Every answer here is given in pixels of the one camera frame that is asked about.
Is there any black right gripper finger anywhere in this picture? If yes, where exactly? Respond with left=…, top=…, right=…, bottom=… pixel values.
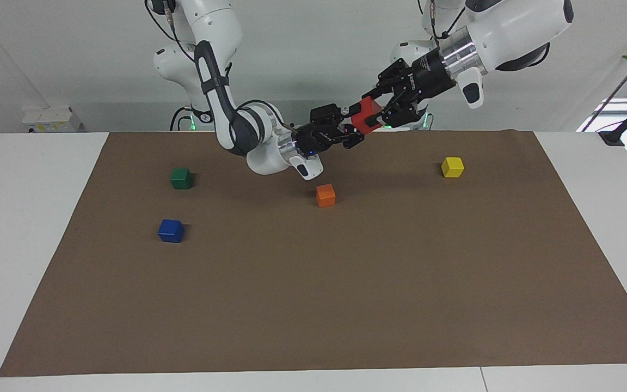
left=336, top=126, right=368, bottom=151
left=310, top=103, right=358, bottom=131

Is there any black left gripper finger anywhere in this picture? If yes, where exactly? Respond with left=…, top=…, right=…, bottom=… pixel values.
left=382, top=90, right=429, bottom=129
left=376, top=59, right=413, bottom=97

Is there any red wooden block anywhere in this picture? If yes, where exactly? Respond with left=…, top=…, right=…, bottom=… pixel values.
left=351, top=97, right=384, bottom=136

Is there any orange wooden block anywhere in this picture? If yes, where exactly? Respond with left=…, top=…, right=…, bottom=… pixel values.
left=316, top=183, right=337, bottom=208

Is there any yellow wooden block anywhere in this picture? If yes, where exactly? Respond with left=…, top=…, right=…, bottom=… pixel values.
left=441, top=157, right=465, bottom=179

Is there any green wooden block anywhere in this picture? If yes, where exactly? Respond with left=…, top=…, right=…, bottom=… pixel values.
left=170, top=168, right=194, bottom=190

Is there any blue wooden block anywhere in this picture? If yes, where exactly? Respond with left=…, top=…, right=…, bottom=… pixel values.
left=158, top=219, right=185, bottom=243

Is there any brown paper mat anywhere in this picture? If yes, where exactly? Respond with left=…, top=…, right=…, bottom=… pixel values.
left=0, top=130, right=627, bottom=377

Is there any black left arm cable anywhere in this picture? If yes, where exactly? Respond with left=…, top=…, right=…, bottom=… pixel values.
left=419, top=0, right=469, bottom=41

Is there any black right arm base cable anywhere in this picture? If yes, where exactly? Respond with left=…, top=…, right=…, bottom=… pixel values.
left=169, top=106, right=194, bottom=132

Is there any white wall box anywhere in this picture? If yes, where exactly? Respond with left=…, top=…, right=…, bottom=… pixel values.
left=21, top=106, right=83, bottom=133

